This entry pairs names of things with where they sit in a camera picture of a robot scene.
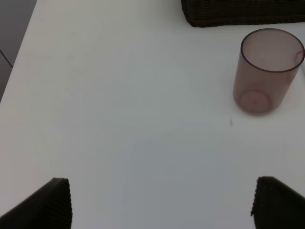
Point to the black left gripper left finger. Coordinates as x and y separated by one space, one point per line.
49 207

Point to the dark brown wicker basket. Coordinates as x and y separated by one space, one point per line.
213 13

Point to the translucent pink plastic cup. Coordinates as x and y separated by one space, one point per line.
269 60

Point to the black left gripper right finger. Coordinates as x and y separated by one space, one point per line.
277 206

